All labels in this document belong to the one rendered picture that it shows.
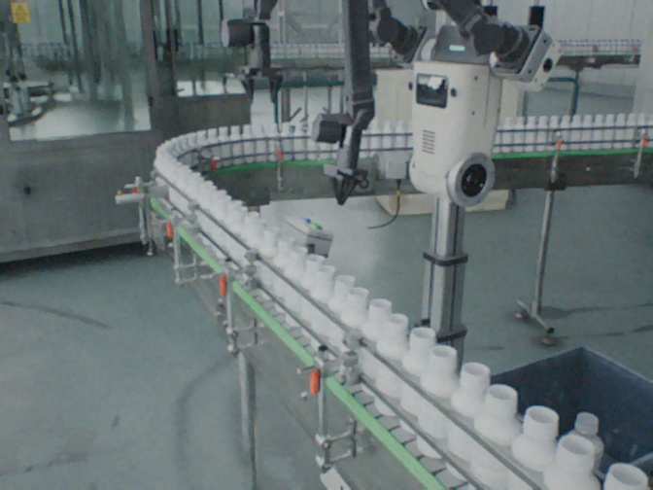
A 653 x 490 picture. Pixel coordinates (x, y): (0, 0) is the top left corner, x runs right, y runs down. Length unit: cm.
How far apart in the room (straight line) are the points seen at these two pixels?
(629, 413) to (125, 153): 365
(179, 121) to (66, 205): 231
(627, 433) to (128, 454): 188
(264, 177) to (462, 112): 135
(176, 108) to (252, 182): 367
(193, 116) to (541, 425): 593
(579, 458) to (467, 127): 114
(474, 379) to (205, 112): 585
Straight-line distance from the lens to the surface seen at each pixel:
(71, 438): 287
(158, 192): 217
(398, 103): 533
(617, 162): 350
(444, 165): 177
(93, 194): 447
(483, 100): 176
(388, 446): 102
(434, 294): 196
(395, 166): 282
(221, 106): 660
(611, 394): 146
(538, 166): 328
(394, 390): 103
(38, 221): 447
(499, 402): 83
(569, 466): 78
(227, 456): 262
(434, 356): 91
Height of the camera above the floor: 161
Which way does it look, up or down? 20 degrees down
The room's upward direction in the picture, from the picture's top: straight up
